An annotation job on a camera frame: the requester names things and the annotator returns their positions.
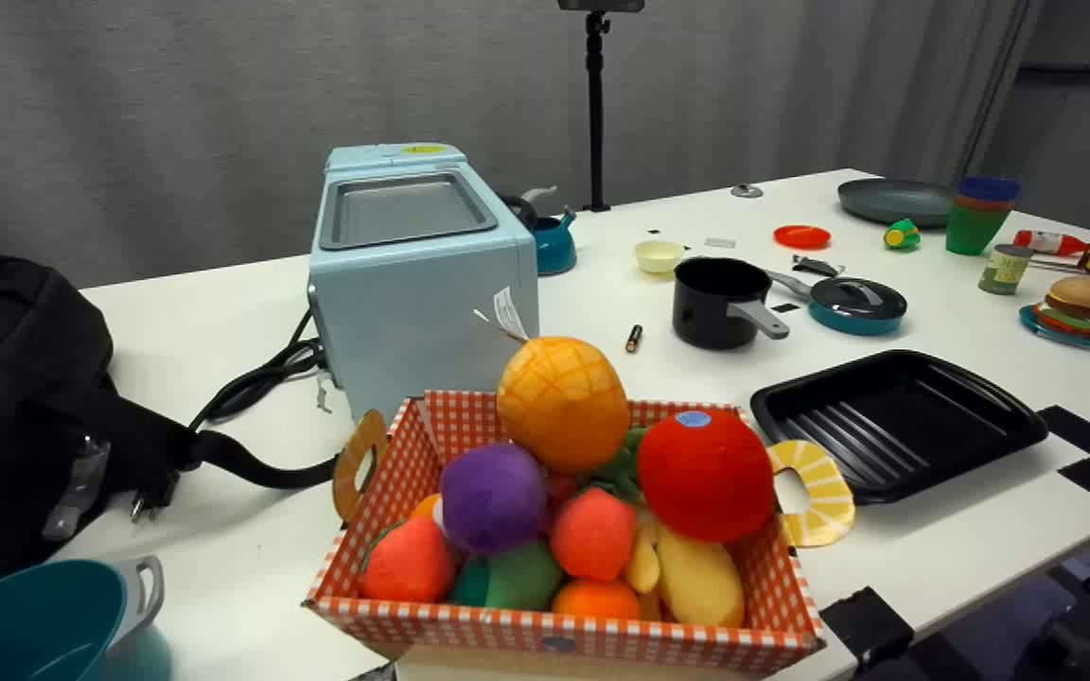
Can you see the small teal pot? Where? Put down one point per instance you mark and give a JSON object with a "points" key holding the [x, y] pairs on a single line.
{"points": [[553, 244]]}

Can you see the orange yellow plush fruit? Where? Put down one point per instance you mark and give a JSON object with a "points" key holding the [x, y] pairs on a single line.
{"points": [[564, 404]]}

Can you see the small battery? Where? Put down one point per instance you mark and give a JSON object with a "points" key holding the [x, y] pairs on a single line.
{"points": [[635, 337]]}

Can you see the light blue toaster oven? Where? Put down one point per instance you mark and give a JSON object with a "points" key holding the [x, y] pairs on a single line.
{"points": [[418, 305]]}

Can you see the small cream bowl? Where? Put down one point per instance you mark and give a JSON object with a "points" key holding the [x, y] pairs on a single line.
{"points": [[660, 255]]}

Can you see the purple plush fruit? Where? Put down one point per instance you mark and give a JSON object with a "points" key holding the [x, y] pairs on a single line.
{"points": [[492, 496]]}

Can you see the red orange plush peach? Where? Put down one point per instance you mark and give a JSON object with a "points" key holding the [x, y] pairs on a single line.
{"points": [[593, 537]]}

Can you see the red plush tomato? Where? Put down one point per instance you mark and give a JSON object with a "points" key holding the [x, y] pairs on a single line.
{"points": [[706, 477]]}

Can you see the green plush fruit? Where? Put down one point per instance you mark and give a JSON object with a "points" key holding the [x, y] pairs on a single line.
{"points": [[520, 577]]}

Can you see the small yellow plush banana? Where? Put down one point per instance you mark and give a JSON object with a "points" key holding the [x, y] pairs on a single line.
{"points": [[641, 562]]}

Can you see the black tripod stand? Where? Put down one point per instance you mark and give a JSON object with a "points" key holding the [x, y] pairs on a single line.
{"points": [[597, 99]]}

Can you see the red orange plush fruit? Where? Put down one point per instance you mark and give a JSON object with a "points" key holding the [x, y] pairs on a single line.
{"points": [[410, 562]]}

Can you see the small orange plush fruit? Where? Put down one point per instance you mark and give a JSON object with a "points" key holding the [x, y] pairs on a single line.
{"points": [[597, 601]]}

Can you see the red round disc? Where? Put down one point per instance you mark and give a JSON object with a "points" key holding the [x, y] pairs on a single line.
{"points": [[801, 235]]}

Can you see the yellow plush potato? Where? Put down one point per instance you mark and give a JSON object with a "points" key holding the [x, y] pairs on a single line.
{"points": [[702, 586]]}

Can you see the red checkered fruit basket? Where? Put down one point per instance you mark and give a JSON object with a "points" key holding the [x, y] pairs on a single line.
{"points": [[571, 641]]}

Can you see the yellow pineapple slice toy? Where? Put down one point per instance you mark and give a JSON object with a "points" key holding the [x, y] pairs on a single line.
{"points": [[829, 492]]}

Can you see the black ridged grill tray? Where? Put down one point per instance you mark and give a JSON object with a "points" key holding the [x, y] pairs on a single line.
{"points": [[899, 423]]}

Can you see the yellow green toy fruit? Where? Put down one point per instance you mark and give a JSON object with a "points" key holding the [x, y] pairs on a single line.
{"points": [[904, 235]]}

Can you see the dark grey plate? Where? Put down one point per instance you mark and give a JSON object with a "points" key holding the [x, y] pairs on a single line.
{"points": [[894, 204]]}

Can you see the green plastic cup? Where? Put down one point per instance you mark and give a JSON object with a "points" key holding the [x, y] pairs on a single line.
{"points": [[973, 230]]}

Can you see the small green jar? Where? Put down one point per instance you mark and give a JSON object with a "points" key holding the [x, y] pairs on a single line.
{"points": [[1006, 269]]}

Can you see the blue plastic cup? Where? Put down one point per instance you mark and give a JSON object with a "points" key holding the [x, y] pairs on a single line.
{"points": [[988, 191]]}

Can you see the small teal plate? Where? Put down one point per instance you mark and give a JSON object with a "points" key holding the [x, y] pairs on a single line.
{"points": [[1050, 335]]}

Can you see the red white toy bottle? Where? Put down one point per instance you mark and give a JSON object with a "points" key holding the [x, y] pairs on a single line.
{"points": [[1050, 244]]}

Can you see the black backpack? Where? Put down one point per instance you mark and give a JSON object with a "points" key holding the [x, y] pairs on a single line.
{"points": [[17, 404]]}

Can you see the toy burger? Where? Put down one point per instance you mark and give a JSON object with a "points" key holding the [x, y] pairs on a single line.
{"points": [[1084, 305]]}

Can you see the black table edge bracket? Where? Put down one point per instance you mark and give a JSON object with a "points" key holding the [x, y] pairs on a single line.
{"points": [[867, 625]]}

